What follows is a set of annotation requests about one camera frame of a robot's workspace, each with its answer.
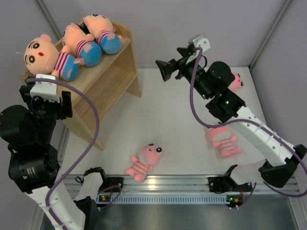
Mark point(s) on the aluminium mounting rail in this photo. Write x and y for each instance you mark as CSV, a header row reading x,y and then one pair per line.
x,y
178,183

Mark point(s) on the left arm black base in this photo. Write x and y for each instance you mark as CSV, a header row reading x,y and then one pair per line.
x,y
111,181

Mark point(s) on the wooden two-tier shelf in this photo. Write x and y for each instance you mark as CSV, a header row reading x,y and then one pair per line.
x,y
103,84

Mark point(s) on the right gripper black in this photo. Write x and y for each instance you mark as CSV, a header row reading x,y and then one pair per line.
x,y
167,68

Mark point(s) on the white slotted cable duct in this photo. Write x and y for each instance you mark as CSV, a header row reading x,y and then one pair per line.
x,y
163,199

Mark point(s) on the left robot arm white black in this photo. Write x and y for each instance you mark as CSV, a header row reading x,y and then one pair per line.
x,y
34,163

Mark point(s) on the boy plush doll blue pants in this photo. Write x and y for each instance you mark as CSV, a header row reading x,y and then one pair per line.
x,y
81,45

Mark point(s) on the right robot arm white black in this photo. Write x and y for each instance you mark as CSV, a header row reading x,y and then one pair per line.
x,y
281,157

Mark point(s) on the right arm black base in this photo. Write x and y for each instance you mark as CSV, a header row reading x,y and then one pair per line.
x,y
223,184

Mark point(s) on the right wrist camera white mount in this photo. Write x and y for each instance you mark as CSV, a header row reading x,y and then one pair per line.
x,y
200,41

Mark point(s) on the pink striped plush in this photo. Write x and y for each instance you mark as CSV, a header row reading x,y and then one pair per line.
x,y
237,83
224,140
144,161

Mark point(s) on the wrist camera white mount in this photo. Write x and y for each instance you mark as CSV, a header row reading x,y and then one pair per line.
x,y
46,91
200,41

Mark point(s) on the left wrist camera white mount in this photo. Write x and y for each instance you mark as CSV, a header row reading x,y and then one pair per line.
x,y
46,91

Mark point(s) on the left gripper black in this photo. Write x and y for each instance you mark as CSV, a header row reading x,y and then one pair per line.
x,y
25,92

